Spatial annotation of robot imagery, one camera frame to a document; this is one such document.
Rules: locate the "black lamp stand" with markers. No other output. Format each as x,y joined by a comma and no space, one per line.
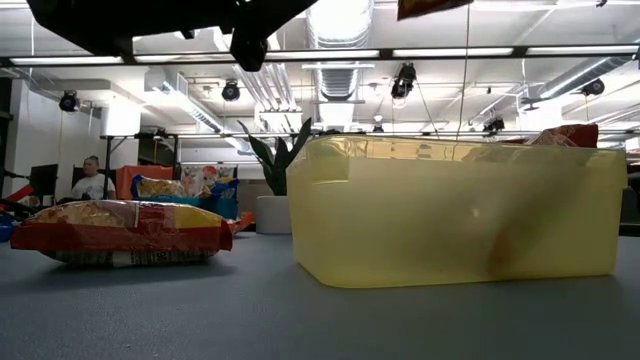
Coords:
107,165

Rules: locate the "yellow translucent plastic bin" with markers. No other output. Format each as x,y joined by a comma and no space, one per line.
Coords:
450,225

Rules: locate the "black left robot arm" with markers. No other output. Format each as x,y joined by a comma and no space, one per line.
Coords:
125,20

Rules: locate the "teal plastic bin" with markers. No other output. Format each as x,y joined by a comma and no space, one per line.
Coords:
227,209

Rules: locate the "green plant in white pot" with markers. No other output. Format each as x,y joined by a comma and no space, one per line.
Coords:
274,215

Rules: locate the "black overhead light bar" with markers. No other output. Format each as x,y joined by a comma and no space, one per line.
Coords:
385,53

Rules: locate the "orange partition panel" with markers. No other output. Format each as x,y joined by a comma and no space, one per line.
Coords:
150,171

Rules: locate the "small blue object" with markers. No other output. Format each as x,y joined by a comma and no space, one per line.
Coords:
6,230

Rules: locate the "black ceiling spotlight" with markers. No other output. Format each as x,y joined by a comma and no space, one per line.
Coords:
230,91
404,80
493,124
69,101
593,87

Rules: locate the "orange Maruchan chicken ramen pack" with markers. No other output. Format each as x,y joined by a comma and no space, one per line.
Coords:
244,222

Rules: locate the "blue Maruchan ramen pack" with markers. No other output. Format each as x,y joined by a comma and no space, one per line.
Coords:
210,182
157,187

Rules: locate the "silver ventilation duct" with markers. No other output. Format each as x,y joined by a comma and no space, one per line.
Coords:
585,75
340,75

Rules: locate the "black background monitor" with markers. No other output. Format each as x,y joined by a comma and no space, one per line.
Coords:
42,180

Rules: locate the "white rectangular lamp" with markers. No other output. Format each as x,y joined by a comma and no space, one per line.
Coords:
120,122

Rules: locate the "grey background cabinet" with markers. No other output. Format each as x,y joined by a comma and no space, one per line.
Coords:
247,200

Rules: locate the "person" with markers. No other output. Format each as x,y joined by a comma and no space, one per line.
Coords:
92,187

